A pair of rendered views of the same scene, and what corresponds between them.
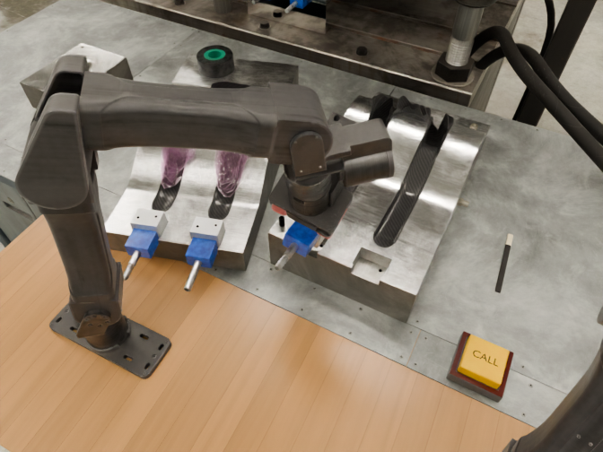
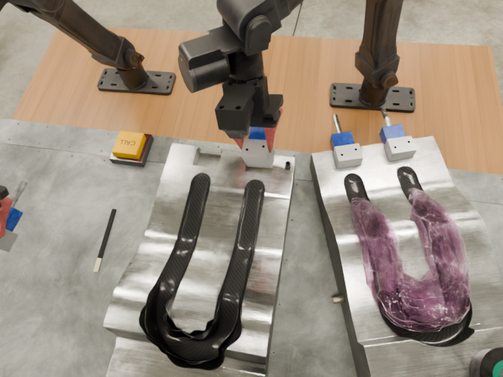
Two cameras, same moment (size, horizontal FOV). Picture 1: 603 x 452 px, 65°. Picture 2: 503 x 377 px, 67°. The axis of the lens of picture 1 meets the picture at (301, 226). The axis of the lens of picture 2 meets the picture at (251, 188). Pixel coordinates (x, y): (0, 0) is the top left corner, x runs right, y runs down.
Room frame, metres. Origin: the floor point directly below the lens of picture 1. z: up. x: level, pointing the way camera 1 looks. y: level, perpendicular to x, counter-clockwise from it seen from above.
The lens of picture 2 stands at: (0.85, -0.11, 1.54)
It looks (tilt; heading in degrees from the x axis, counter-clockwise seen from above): 63 degrees down; 170
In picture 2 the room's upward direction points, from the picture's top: 8 degrees counter-clockwise
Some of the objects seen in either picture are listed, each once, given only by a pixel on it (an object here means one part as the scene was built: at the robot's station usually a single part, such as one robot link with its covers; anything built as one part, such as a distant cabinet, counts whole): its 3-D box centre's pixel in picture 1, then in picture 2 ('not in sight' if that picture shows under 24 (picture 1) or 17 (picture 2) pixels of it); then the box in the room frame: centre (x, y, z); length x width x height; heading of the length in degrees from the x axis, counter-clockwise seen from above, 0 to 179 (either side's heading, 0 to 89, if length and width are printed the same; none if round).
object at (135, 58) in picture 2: not in sight; (121, 54); (0.10, -0.23, 0.90); 0.09 x 0.06 x 0.06; 52
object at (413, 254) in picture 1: (392, 175); (206, 272); (0.65, -0.18, 0.87); 0.50 x 0.26 x 0.14; 152
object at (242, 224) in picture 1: (214, 148); (409, 259); (0.75, 0.18, 0.86); 0.50 x 0.26 x 0.11; 169
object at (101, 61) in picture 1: (79, 82); not in sight; (1.01, 0.55, 0.84); 0.20 x 0.15 x 0.07; 152
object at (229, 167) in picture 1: (214, 133); (412, 250); (0.74, 0.17, 0.90); 0.26 x 0.18 x 0.08; 169
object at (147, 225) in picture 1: (140, 247); (391, 132); (0.49, 0.28, 0.86); 0.13 x 0.05 x 0.05; 169
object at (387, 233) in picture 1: (388, 159); (209, 257); (0.65, -0.16, 0.92); 0.35 x 0.16 x 0.09; 152
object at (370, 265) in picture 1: (370, 270); (209, 161); (0.43, -0.11, 0.87); 0.05 x 0.05 x 0.04; 62
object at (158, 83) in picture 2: not in sight; (132, 72); (0.09, -0.23, 0.84); 0.20 x 0.07 x 0.08; 64
